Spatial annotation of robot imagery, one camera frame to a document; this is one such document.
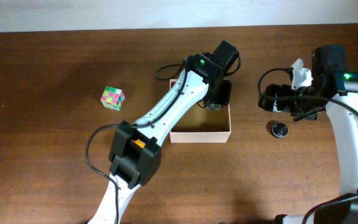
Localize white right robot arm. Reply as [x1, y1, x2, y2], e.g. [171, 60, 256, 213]
[259, 45, 358, 223]

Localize black round fan wheel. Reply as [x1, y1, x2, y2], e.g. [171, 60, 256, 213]
[272, 123, 288, 138]

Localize pink cardboard box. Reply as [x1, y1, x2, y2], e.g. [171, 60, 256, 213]
[169, 78, 232, 144]

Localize multicoloured puzzle cube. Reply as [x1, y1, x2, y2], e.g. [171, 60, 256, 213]
[100, 86, 125, 111]

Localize orange toy animal figure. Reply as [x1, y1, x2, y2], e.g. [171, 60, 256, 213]
[132, 139, 145, 149]

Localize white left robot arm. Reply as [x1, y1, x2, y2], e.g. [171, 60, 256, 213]
[89, 40, 241, 223]

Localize red grey toy truck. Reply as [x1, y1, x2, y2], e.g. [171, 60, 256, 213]
[204, 101, 223, 110]

